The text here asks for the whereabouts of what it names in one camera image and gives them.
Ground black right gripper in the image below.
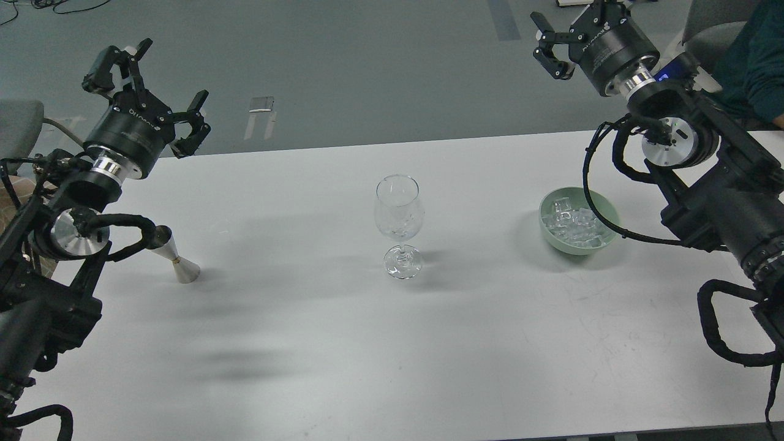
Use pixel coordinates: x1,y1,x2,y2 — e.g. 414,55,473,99
531,1,660,97

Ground black floor cables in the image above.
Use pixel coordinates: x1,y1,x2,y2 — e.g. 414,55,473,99
0,0,111,26

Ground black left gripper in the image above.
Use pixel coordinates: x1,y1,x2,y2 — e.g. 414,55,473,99
82,37,212,179

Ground beige checkered cushion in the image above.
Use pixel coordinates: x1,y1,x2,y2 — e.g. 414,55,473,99
1,175,45,274

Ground pile of ice cubes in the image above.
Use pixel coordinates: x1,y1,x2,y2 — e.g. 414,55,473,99
540,197,615,251

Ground steel double jigger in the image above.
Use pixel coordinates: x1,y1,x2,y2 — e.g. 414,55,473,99
148,224,201,284

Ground grey office chair right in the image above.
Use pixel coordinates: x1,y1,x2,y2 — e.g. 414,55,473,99
656,1,761,76

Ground green bowl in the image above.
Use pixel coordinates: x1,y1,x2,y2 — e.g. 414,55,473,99
538,187,620,256

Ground clear wine glass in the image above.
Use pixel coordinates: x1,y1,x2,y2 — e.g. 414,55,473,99
374,174,425,280

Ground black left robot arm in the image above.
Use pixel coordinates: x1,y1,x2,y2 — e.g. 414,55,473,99
1,39,211,440

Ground person in teal sweater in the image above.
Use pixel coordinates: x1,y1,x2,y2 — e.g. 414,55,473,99
713,1,783,129

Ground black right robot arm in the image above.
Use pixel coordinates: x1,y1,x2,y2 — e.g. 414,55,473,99
531,1,782,416

